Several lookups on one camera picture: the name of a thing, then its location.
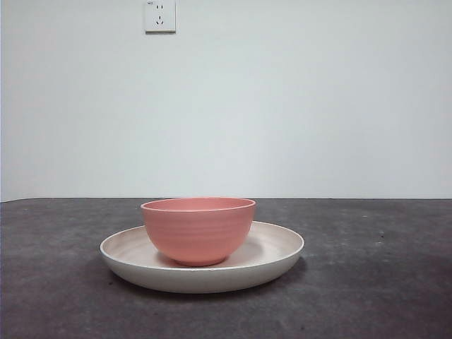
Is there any white round plate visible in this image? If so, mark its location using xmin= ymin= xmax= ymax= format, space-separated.
xmin=100 ymin=221 xmax=305 ymax=295

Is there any white wall socket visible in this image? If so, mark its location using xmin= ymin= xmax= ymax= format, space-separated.
xmin=144 ymin=0 xmax=177 ymax=35

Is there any pink ribbed bowl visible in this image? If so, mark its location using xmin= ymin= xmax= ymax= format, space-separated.
xmin=140 ymin=197 xmax=256 ymax=267

